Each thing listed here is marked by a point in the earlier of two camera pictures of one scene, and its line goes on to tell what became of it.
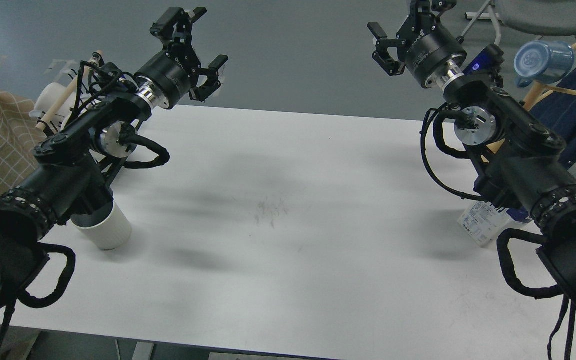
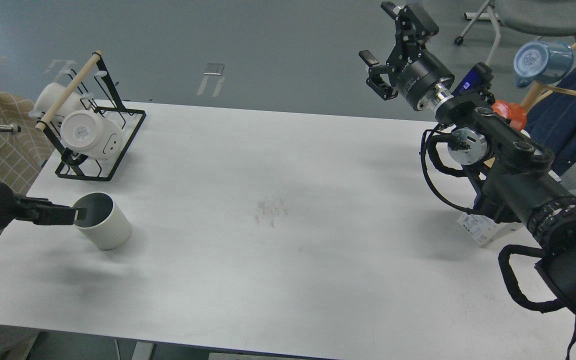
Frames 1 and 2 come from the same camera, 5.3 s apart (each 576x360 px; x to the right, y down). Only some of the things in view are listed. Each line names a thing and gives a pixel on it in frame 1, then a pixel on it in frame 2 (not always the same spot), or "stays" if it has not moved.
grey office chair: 566,17 stays
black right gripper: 423,44 -> 413,69
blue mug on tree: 543,62 stays
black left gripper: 174,68 -> 42,211
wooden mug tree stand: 538,92 stays
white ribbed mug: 106,227 stays
